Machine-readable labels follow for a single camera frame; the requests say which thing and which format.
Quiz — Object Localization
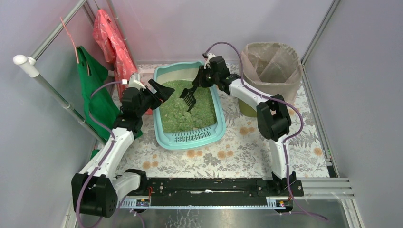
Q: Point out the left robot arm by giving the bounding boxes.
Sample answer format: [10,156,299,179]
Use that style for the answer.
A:
[71,79,175,218]

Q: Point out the floral mat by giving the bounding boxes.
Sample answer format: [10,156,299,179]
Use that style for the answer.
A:
[89,63,330,179]

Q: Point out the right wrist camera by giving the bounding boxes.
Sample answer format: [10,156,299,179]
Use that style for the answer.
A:
[202,53,216,69]

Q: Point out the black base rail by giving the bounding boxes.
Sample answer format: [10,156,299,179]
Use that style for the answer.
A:
[126,178,304,208]

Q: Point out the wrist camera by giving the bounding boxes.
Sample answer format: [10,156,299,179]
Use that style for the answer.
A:
[128,73,146,90]
[202,53,216,69]

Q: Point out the pink patterned cloth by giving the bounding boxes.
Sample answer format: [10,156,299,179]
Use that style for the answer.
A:
[93,9,138,81]

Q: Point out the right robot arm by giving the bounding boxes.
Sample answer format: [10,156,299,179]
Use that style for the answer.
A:
[180,53,296,194]

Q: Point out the white capped metal pole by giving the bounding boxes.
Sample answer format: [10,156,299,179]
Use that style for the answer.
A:
[13,55,106,144]

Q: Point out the green cloth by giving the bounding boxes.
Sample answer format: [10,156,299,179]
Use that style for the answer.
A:
[77,46,120,140]

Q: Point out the bin with plastic liner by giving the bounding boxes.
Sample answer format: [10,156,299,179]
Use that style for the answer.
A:
[240,42,303,105]

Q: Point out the pink hanger rod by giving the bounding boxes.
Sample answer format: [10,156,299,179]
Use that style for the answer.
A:
[59,17,79,63]

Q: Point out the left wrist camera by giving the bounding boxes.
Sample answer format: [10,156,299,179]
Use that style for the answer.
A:
[128,73,146,90]

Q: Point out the green cat litter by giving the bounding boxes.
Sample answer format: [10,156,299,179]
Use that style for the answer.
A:
[159,79,218,134]

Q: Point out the black litter scoop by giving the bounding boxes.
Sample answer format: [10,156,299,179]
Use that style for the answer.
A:
[180,86,198,112]

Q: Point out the teal litter box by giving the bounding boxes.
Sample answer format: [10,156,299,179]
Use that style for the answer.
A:
[153,61,226,150]

